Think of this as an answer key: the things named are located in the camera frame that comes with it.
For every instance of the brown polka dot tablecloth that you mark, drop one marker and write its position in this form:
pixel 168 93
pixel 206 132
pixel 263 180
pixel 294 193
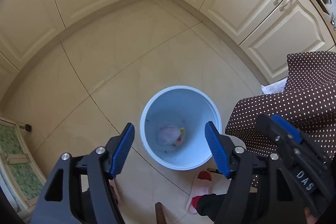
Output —
pixel 307 103

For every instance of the light blue trash bin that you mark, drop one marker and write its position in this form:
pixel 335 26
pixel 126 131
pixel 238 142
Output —
pixel 180 106

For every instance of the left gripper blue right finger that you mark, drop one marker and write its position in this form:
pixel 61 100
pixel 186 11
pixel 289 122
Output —
pixel 225 153

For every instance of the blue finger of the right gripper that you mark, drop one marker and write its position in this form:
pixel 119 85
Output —
pixel 290 129

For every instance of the pink slipper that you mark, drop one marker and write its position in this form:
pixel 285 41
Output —
pixel 201 186

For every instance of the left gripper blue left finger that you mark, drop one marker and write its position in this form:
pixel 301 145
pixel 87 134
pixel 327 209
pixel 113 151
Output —
pixel 118 148

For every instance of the green floor mat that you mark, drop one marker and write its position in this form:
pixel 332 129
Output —
pixel 21 178

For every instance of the pink crumpled trash in bin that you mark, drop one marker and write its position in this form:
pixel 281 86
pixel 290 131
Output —
pixel 170 135

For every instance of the brown wooden chair leg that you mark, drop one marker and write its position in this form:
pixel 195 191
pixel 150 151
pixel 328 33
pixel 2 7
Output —
pixel 159 213

